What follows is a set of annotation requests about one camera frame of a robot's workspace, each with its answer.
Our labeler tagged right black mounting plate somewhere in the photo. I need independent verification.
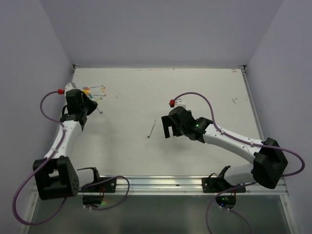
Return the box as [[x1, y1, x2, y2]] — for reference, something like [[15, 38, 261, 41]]
[[201, 177, 234, 193]]

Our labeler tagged light green marker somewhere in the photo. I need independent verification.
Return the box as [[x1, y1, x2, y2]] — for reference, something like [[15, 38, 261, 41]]
[[147, 119, 156, 138]]

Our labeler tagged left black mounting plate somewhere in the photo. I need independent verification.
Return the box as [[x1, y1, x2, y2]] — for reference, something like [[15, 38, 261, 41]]
[[80, 177, 117, 194]]

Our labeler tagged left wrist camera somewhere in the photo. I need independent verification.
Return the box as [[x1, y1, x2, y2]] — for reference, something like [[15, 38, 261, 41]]
[[57, 82, 77, 95]]

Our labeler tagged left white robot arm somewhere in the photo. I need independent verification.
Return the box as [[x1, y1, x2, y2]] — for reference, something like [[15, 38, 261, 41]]
[[33, 89, 101, 200]]

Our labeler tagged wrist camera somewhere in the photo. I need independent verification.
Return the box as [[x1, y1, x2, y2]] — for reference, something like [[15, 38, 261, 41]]
[[57, 82, 77, 95], [169, 98, 186, 109]]

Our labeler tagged orange capped marker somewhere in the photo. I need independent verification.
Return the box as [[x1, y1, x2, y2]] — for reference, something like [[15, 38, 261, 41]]
[[82, 89, 105, 94]]

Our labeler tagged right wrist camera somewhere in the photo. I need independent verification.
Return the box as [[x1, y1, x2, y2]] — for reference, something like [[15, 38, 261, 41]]
[[169, 98, 186, 109]]

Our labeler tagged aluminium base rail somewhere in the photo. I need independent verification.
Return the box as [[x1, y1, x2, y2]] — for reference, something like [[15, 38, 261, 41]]
[[31, 174, 288, 195]]

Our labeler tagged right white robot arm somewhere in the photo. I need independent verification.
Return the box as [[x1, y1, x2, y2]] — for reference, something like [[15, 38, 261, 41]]
[[161, 106, 288, 192]]

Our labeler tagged black mounting plate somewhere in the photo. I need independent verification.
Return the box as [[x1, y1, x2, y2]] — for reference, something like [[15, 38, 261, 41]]
[[201, 177, 234, 193], [80, 177, 117, 194]]

